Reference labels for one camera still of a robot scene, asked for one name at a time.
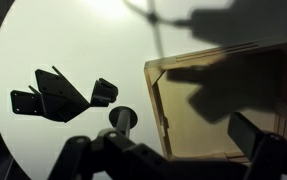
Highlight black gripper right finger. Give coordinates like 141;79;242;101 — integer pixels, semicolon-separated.
227;111;287;180

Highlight black angled bracket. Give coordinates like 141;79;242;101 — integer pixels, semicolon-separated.
9;65;119;124

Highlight light wooden tray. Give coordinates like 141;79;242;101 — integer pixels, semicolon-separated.
143;34;287;165

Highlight black round knob object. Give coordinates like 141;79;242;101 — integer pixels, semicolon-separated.
108;105;139;132

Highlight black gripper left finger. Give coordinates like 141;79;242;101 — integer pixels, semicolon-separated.
47;108;141;180

